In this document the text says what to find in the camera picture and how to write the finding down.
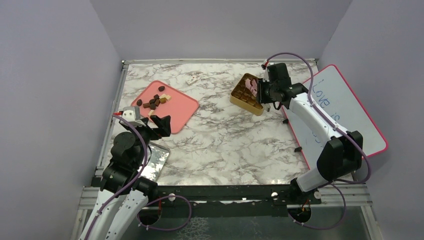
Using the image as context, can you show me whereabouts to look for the dark oval chocolate left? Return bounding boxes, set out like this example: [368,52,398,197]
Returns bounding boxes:
[136,99,143,107]

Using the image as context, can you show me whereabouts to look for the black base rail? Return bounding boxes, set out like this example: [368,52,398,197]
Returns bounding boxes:
[137,184,322,224]

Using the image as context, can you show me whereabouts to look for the pink plastic tray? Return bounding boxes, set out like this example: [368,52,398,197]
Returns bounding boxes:
[131,80,199,134]

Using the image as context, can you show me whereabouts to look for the pink framed whiteboard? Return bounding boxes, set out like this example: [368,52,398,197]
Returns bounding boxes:
[282,64,389,169]

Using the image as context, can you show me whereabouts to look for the gold chocolate tin box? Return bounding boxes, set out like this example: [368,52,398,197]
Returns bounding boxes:
[229,73,264,116]

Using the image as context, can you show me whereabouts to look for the small white card box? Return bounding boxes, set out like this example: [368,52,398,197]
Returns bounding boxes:
[185,76,201,86]

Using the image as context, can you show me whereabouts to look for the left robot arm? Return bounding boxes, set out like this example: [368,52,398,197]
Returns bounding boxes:
[79,115,171,240]

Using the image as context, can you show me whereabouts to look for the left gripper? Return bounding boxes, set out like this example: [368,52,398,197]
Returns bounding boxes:
[126,114,171,167]

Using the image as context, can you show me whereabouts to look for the pink silicone tongs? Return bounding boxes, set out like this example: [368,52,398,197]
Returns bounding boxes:
[245,78,271,112]

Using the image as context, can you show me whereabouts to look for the brown rectangular chocolate bar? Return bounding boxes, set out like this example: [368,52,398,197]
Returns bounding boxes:
[142,102,151,109]

